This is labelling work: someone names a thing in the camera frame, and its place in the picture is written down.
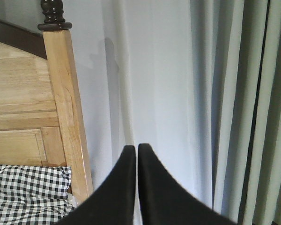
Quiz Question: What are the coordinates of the checkered pillow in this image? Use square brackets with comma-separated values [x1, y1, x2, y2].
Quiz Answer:
[0, 165, 71, 202]

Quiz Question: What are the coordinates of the grey white curtain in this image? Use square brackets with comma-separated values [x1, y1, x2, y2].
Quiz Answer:
[64, 0, 281, 225]

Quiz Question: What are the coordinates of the black white checkered bedsheet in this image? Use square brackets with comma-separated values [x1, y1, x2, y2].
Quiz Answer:
[0, 198, 74, 225]

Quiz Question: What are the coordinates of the wooden bed frame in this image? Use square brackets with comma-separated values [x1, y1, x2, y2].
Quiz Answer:
[0, 0, 93, 203]

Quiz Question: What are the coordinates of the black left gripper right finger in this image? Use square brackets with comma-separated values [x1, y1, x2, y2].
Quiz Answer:
[138, 143, 233, 225]

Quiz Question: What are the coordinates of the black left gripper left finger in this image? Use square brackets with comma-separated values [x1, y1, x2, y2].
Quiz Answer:
[57, 145, 136, 225]

